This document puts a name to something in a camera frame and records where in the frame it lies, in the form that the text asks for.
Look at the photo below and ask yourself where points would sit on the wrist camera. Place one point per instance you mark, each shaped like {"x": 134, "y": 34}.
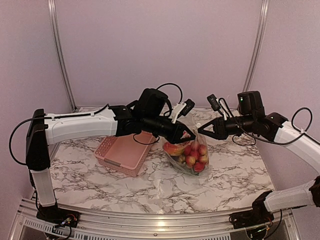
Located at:
{"x": 217, "y": 107}
{"x": 181, "y": 109}

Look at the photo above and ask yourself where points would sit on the pink perforated plastic basket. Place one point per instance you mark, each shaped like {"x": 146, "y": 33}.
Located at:
{"x": 125, "y": 154}

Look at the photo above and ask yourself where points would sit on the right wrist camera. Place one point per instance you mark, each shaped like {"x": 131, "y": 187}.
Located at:
{"x": 217, "y": 107}

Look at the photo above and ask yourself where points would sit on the aluminium corner post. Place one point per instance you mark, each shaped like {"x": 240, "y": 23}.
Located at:
{"x": 60, "y": 56}
{"x": 261, "y": 28}

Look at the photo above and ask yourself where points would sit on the red cherry bunch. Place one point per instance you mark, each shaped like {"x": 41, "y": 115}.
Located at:
{"x": 197, "y": 155}

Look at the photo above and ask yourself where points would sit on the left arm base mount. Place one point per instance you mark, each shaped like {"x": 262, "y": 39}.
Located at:
{"x": 57, "y": 215}

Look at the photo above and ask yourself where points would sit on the right aluminium corner post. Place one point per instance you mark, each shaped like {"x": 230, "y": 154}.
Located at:
{"x": 261, "y": 28}

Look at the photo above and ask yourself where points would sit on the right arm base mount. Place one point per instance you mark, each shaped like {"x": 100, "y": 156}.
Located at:
{"x": 249, "y": 218}

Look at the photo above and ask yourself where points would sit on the clear zip top bag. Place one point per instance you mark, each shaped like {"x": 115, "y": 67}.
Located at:
{"x": 190, "y": 122}

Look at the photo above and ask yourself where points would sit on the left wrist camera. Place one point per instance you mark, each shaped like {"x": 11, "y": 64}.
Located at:
{"x": 181, "y": 109}

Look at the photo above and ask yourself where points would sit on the aluminium front frame rail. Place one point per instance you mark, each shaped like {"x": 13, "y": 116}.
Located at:
{"x": 107, "y": 225}

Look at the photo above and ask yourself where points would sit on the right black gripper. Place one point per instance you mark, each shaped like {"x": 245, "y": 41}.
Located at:
{"x": 219, "y": 129}

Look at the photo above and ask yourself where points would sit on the left aluminium corner post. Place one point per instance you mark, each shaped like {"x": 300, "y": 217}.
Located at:
{"x": 60, "y": 56}

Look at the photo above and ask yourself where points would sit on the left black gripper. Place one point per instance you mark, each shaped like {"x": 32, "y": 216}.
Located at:
{"x": 175, "y": 137}

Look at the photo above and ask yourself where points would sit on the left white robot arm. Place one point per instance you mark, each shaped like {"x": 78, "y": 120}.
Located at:
{"x": 142, "y": 115}

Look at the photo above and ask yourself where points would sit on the purple toy eggplant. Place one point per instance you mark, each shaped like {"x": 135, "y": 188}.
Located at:
{"x": 181, "y": 159}

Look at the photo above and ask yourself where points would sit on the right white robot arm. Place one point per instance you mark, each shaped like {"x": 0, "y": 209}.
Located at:
{"x": 273, "y": 129}

